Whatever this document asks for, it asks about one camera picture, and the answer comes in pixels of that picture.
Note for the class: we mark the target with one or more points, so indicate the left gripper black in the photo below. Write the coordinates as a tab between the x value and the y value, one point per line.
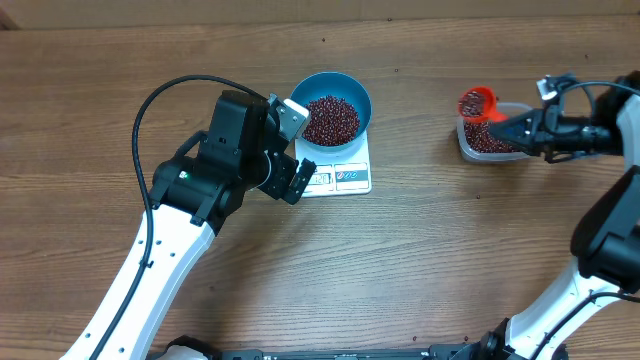
286	170

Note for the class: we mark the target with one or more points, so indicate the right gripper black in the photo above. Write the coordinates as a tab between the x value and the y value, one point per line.
541	133

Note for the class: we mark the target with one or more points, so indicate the orange measuring scoop blue handle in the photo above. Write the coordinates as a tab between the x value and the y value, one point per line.
491	114

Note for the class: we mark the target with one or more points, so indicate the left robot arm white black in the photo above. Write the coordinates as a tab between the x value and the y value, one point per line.
191	196

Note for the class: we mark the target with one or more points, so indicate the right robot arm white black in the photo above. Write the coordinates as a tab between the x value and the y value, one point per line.
604	267

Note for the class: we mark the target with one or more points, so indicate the white digital kitchen scale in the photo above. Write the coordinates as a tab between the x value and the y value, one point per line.
341	170

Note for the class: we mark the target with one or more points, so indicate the red beans in scoop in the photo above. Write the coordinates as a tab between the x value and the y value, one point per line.
472	104

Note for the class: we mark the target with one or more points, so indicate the red beans in bowl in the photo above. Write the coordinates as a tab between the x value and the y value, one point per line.
333	122

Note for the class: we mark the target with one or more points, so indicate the red beans in container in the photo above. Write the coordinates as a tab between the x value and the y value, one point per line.
479	139

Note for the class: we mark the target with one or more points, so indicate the clear plastic container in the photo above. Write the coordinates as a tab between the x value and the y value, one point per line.
469	154

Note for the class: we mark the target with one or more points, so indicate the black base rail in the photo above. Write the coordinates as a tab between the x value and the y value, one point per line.
186	347

